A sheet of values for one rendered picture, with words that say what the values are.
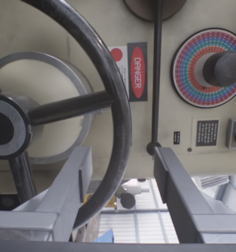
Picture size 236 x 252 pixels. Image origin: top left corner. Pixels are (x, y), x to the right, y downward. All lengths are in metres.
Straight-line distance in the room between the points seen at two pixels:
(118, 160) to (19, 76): 0.24
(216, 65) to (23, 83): 0.35
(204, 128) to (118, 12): 0.34
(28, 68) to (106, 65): 0.20
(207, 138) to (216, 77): 0.18
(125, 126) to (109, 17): 0.30
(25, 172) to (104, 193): 0.13
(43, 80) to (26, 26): 0.18
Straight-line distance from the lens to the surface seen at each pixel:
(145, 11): 0.45
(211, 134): 0.53
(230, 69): 0.41
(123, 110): 0.22
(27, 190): 0.32
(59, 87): 0.36
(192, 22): 0.49
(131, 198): 0.52
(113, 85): 0.21
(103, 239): 6.78
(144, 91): 0.45
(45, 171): 0.55
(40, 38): 0.50
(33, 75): 0.37
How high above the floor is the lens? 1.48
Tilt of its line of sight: 2 degrees down
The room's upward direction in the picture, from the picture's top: 88 degrees clockwise
